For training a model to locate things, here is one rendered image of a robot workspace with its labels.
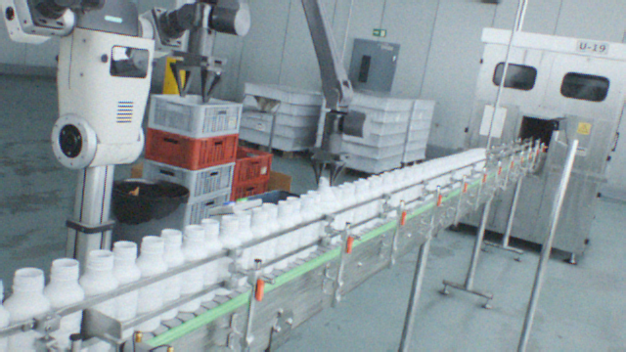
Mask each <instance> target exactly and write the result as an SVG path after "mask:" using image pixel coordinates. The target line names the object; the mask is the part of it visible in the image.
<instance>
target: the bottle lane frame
mask: <svg viewBox="0 0 626 352"><path fill-rule="evenodd" d="M507 168H508V166H506V169H504V168H502V169H501V173H500V174H501V179H503V180H505V177H506V173H507ZM495 172H496V171H495ZM495 172H493V173H491V174H492V175H491V176H488V175H487V177H486V180H485V183H483V182H482V186H481V191H480V195H479V197H480V200H479V201H478V206H480V205H481V204H483V203H484V202H486V201H487V200H489V195H486V194H491V188H487V187H486V182H487V181H488V184H487V186H488V187H492V185H493V181H494V176H495ZM499 176H500V175H498V176H497V180H496V184H495V191H494V193H493V195H494V196H495V195H496V193H497V189H498V181H500V182H499V184H500V183H502V184H501V186H503V185H504V181H503V180H500V179H499ZM479 181H480V179H479V180H477V181H475V182H473V185H468V187H467V191H466V192H465V193H463V196H462V201H461V205H460V209H461V212H460V213H459V215H458V218H459V219H460V218H462V217H463V216H465V215H466V214H468V213H469V212H471V211H472V210H473V205H471V204H469V203H472V204H474V203H475V198H473V197H471V196H470V190H472V192H471V195H472V196H475V197H476V194H477V190H478V185H479ZM485 188H486V194H485V193H484V190H485ZM459 193H460V189H459V190H457V191H455V192H452V193H450V194H448V198H445V197H442V199H441V202H440V205H439V206H437V205H436V208H435V213H434V218H433V222H432V225H433V229H432V230H431V233H430V235H431V236H432V237H433V236H434V235H436V232H437V227H438V223H439V220H440V218H443V217H444V216H445V224H444V227H443V229H444V228H446V227H447V226H450V225H451V224H453V218H448V217H447V216H446V210H447V209H448V210H449V211H448V216H452V217H454V216H455V209H450V208H449V207H448V201H449V200H450V201H451V202H450V207H453V208H456V207H457V203H458V198H459ZM469 198H470V200H469ZM432 204H433V202H430V203H428V204H426V205H424V206H421V207H420V208H418V209H416V210H414V211H413V212H414V215H410V214H407V216H406V218H405V223H404V225H401V223H400V228H399V233H398V238H397V243H396V247H397V252H395V255H394V260H395V261H397V260H398V259H399V258H401V257H402V256H404V255H405V254H407V253H408V252H410V251H411V250H413V249H414V248H416V247H417V246H419V245H420V244H422V243H423V242H425V236H423V235H420V234H419V232H418V229H419V225H421V230H420V232H421V233H422V234H426V231H427V229H426V225H423V224H422V223H421V222H420V220H421V215H423V217H424V218H423V223H425V224H428V222H429V217H430V212H431V208H432ZM395 223H396V220H393V221H391V222H389V223H387V224H385V225H383V226H381V227H378V228H377V229H374V230H373V231H372V232H371V231H370V233H368V234H366V235H364V236H361V237H362V240H361V241H360V242H359V241H356V240H354V242H353V245H352V249H351V253H350V254H349V253H347V250H346V255H345V260H344V266H343V271H342V276H341V279H342V280H343V286H342V287H341V288H340V294H339V295H340V297H344V296H345V295H346V294H347V293H349V292H350V291H351V290H353V289H354V288H356V287H357V286H359V285H361V284H362V283H364V282H365V281H367V280H368V279H370V278H371V277H373V276H374V275H376V274H377V273H379V272H380V271H382V270H383V269H385V268H386V267H387V264H386V260H385V259H382V258H381V257H380V255H379V254H380V248H381V247H382V246H383V244H382V243H381V240H382V236H383V235H385V239H384V244H386V245H389V246H391V243H392V238H393V233H394V228H395ZM340 250H341V246H340V247H337V248H336V249H334V250H331V251H330V252H328V253H325V254H323V255H321V256H319V257H317V258H315V259H312V260H311V261H309V262H306V263H305V264H303V265H301V266H298V267H297V268H295V269H291V271H288V272H285V273H283V274H282V275H280V276H278V277H276V276H275V278H274V280H275V281H276V282H275V284H274V285H273V286H272V285H270V284H267V283H265V285H264V289H263V294H262V298H261V300H260V301H258V300H256V299H255V305H254V313H253V319H252V325H251V332H250V333H251V334H252V335H253V337H254V342H253V343H252V344H251V346H250V352H262V351H263V350H265V349H266V348H268V347H269V341H270V335H271V329H272V326H273V324H274V322H275V320H276V318H278V317H279V315H282V314H283V313H284V312H286V311H288V310H289V309H292V310H293V313H294V318H292V324H291V332H292V331H293V330H296V329H298V328H299V327H301V326H302V325H304V324H305V323H306V322H308V321H309V320H311V319H312V318H314V316H315V315H317V314H318V313H320V312H321V311H323V310H324V309H326V308H327V307H329V306H330V305H331V301H330V297H331V295H328V294H325V293H324V291H323V290H322V284H323V280H324V279H327V277H326V276H325V275H324V274H325V269H326V265H328V264H330V269H329V273H328V275H329V277H331V278H334V279H335V276H336V271H337V265H338V260H339V255H340ZM388 250H389V247H385V246H383V251H382V254H381V255H382V256H383V257H386V258H388V257H389V251H388ZM326 291H327V292H330V293H333V292H334V287H333V281H332V280H329V279H327V283H326ZM248 293H249V289H248V291H246V292H244V293H240V294H239V295H238V296H236V297H234V298H229V300H228V301H226V302H224V303H222V305H220V303H219V304H218V306H217V307H215V308H213V309H211V310H207V309H206V310H207V311H206V312H205V313H203V314H201V315H199V316H196V315H195V318H194V319H192V320H190V321H188V322H183V321H182V323H181V324H180V325H178V326H176V327H174V328H172V329H170V328H167V331H165V332H163V333H161V334H159V335H155V334H154V337H153V338H151V339H148V340H146V342H148V343H150V344H152V345H154V346H157V345H160V344H164V343H166V344H170V345H171V346H173V352H231V350H230V347H227V343H228V336H229V334H230V333H231V332H233V329H230V324H231V317H232V315H234V314H235V313H238V316H237V318H238V319H237V321H236V330H238V331H240V332H243V331H244V324H245V318H246V306H247V299H248Z"/></svg>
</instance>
